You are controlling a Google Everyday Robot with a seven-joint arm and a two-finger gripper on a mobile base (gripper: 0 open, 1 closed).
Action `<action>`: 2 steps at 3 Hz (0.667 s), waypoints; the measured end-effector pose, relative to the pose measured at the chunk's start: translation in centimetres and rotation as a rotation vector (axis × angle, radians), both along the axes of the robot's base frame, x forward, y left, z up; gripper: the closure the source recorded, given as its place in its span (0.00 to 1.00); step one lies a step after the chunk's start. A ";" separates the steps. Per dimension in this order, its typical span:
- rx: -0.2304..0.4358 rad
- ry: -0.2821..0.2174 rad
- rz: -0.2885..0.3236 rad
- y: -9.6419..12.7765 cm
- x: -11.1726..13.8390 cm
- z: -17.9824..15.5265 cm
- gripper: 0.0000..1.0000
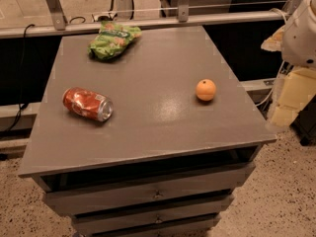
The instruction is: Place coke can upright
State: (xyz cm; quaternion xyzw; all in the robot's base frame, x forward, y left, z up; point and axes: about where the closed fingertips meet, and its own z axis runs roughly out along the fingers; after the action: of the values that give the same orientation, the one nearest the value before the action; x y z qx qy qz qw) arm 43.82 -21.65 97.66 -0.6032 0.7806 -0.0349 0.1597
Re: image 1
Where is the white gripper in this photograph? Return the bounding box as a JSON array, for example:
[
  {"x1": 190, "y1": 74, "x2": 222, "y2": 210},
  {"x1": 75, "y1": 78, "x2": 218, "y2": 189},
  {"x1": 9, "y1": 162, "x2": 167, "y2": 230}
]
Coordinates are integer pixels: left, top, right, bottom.
[{"x1": 261, "y1": 0, "x2": 316, "y2": 127}]

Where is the red coke can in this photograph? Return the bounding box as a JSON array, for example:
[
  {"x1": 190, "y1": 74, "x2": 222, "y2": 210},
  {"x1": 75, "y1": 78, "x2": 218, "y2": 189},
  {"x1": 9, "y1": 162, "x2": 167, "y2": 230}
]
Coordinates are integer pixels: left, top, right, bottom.
[{"x1": 62, "y1": 87, "x2": 114, "y2": 122}]

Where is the orange fruit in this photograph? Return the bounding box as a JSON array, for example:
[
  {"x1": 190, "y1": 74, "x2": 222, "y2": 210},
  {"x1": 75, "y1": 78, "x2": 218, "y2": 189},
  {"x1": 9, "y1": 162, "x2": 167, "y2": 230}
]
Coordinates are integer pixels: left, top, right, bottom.
[{"x1": 196, "y1": 79, "x2": 216, "y2": 102}]

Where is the grey drawer cabinet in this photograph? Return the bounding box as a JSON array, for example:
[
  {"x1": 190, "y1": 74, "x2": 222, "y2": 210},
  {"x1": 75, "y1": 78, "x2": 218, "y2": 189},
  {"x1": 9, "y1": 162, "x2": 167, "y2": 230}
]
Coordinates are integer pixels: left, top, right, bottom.
[{"x1": 19, "y1": 27, "x2": 275, "y2": 237}]

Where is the green chip bag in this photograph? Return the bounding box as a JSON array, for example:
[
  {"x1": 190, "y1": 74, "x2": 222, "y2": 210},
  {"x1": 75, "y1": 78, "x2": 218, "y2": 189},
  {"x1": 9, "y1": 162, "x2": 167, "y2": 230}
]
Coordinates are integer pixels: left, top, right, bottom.
[{"x1": 88, "y1": 21, "x2": 142, "y2": 60}]

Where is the white power strip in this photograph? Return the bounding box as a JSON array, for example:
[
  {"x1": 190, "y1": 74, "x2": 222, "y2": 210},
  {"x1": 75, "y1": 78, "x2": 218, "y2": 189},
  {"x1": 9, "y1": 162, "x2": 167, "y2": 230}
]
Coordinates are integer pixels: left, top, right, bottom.
[{"x1": 92, "y1": 13, "x2": 117, "y2": 22}]

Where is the white cable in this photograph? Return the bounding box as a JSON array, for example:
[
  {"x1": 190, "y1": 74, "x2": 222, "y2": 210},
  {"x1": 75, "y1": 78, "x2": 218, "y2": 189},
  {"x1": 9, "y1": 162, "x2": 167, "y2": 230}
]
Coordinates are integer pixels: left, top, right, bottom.
[{"x1": 255, "y1": 7, "x2": 289, "y2": 108}]

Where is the black cable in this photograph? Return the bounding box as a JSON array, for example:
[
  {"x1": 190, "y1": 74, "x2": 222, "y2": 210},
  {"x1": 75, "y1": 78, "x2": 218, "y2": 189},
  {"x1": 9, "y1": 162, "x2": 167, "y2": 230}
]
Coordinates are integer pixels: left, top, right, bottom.
[{"x1": 0, "y1": 23, "x2": 36, "y2": 136}]

